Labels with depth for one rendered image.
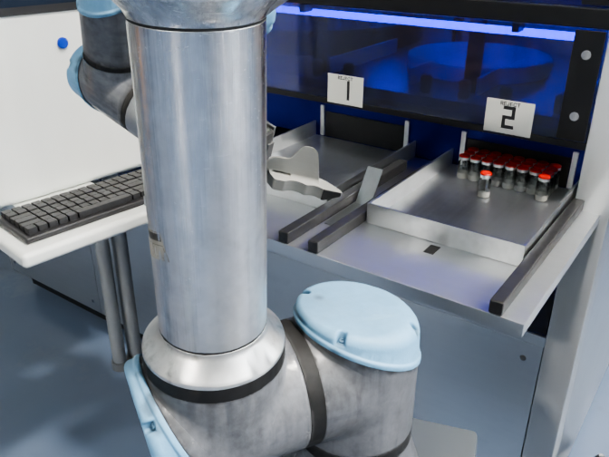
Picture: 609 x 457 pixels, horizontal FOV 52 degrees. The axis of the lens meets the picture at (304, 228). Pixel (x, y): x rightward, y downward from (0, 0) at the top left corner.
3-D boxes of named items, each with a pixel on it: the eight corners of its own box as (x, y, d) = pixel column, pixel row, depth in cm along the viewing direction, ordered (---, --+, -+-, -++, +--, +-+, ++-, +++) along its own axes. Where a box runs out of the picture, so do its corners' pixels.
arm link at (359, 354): (439, 435, 60) (453, 317, 54) (312, 482, 55) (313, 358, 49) (375, 363, 70) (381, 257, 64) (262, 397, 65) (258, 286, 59)
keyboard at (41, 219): (165, 169, 148) (164, 159, 147) (202, 184, 139) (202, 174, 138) (-5, 222, 122) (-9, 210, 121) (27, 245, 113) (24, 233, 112)
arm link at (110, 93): (56, 44, 73) (64, 104, 79) (121, 88, 70) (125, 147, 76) (109, 23, 78) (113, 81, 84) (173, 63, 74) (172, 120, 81)
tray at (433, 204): (449, 164, 129) (451, 148, 128) (581, 192, 116) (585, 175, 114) (366, 222, 105) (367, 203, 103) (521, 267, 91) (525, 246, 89)
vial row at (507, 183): (459, 174, 124) (461, 151, 122) (552, 195, 114) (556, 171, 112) (454, 178, 122) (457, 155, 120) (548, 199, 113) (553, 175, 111)
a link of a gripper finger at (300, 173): (352, 164, 71) (271, 149, 69) (338, 203, 75) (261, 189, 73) (350, 148, 73) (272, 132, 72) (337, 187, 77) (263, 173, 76)
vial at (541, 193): (536, 196, 114) (540, 172, 112) (548, 199, 113) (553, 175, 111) (532, 200, 112) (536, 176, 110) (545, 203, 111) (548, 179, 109)
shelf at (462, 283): (297, 139, 151) (297, 131, 150) (608, 209, 114) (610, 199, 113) (144, 205, 116) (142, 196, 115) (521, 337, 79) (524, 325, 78)
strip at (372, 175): (366, 196, 114) (368, 165, 112) (381, 199, 113) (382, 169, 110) (324, 223, 104) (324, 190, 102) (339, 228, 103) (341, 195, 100)
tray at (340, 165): (314, 134, 147) (314, 120, 146) (415, 156, 134) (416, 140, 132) (215, 178, 122) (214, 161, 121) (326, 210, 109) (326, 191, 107)
